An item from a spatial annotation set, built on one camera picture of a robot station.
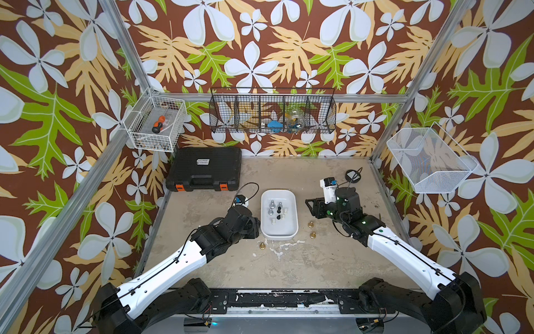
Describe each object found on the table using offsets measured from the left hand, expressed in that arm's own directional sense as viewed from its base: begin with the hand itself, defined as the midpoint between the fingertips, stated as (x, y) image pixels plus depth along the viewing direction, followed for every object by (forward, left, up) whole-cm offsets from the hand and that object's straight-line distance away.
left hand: (257, 220), depth 77 cm
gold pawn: (+6, -24, -16) cm, 29 cm away
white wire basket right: (+21, -69, +11) cm, 73 cm away
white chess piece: (+12, -12, -15) cm, 23 cm away
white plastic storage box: (+11, -10, -16) cm, 22 cm away
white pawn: (+10, -11, -16) cm, 22 cm away
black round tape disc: (+35, -51, -16) cm, 64 cm away
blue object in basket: (+44, -8, +10) cm, 46 cm away
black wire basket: (+52, -6, +13) cm, 54 cm away
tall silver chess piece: (+16, -6, -15) cm, 23 cm away
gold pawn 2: (+1, -24, -15) cm, 28 cm away
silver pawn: (+12, -6, -16) cm, 21 cm away
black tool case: (+34, +21, -8) cm, 41 cm away
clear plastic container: (+45, -17, +14) cm, 50 cm away
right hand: (+9, -20, +1) cm, 22 cm away
